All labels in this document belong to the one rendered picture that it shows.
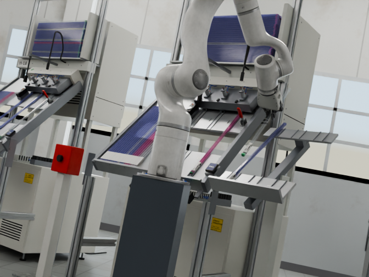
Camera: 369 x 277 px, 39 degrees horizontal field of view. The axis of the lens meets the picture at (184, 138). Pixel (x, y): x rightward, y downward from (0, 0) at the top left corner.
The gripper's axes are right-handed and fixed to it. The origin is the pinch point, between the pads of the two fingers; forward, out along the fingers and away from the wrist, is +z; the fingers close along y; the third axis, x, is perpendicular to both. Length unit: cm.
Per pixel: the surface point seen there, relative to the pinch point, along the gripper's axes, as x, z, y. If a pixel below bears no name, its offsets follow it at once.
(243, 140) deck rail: 3.5, 19.8, 14.5
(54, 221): 61, 62, 112
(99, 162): 38, 22, 79
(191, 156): 22.2, 17.2, 32.5
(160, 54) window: -208, 189, 235
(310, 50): -82, 33, 12
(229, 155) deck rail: 16.4, 16.2, 15.1
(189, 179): 37.8, 11.1, 23.9
